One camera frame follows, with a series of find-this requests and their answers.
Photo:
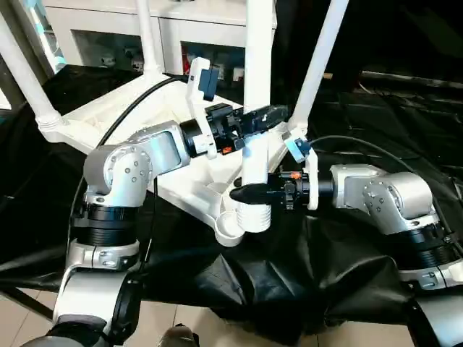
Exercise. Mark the dark horizontal metal rail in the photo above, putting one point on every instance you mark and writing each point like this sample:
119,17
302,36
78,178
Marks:
416,77

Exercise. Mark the light blue white panel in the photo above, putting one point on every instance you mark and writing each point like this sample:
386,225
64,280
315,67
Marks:
50,39

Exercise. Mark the white glass-door cabinet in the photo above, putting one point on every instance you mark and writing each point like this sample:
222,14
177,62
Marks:
108,18

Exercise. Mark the black metal table foot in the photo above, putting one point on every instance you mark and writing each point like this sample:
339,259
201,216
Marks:
32,303

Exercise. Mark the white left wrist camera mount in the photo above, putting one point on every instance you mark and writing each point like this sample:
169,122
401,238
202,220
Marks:
197,97

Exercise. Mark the grey-brown curtain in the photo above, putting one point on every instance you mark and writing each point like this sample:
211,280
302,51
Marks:
32,36

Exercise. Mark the white blue carton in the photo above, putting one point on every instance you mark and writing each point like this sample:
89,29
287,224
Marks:
238,74

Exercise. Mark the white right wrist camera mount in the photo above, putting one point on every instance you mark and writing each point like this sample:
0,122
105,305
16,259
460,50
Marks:
311,173

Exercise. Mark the white plastic table top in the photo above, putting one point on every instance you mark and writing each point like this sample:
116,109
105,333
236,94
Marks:
181,191

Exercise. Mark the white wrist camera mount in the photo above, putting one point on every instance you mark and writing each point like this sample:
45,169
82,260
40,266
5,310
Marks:
197,97
311,173

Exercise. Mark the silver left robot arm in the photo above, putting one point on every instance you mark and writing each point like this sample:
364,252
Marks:
144,152

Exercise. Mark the yellow label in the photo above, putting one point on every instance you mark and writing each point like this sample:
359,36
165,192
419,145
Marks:
327,76

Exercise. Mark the dark rounded robot foot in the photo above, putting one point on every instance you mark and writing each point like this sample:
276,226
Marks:
180,338

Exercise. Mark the red box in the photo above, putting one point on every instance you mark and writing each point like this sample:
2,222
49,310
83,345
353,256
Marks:
186,65

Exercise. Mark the black plastic mat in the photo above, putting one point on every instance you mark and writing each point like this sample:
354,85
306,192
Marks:
380,119

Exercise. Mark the white plastic table leg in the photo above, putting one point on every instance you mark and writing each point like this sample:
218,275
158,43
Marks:
318,65
25,79
148,36
258,54

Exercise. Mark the large black box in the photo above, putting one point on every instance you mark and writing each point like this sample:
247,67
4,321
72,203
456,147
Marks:
398,36

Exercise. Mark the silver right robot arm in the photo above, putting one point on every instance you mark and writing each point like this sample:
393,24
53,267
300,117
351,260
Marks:
380,188

